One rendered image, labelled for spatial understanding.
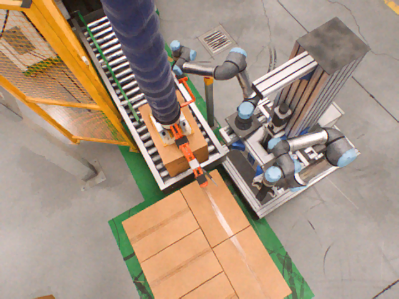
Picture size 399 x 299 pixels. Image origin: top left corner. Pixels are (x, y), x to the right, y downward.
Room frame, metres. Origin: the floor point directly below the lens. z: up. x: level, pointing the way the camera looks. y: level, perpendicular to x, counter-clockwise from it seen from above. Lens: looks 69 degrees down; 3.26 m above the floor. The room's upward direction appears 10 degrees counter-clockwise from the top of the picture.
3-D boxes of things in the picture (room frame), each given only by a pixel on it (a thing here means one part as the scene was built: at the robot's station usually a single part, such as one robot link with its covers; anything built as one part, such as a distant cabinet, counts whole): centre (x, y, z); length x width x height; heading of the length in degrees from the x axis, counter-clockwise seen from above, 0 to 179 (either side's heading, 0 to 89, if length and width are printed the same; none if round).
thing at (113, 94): (1.80, 0.79, 0.50); 2.31 x 0.05 x 0.19; 20
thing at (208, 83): (1.53, -0.19, 0.50); 0.07 x 0.07 x 1.00; 20
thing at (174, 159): (1.14, 0.20, 0.75); 0.60 x 0.40 x 0.40; 16
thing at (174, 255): (0.08, 0.14, 0.34); 1.20 x 1.00 x 0.40; 20
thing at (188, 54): (1.43, -0.03, 1.46); 0.11 x 0.11 x 0.08; 54
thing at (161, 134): (1.13, 0.29, 0.97); 0.34 x 0.10 x 0.05; 18
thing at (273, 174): (0.37, -0.36, 1.71); 0.09 x 0.08 x 0.11; 103
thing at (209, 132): (2.02, 0.18, 0.50); 2.31 x 0.05 x 0.19; 20
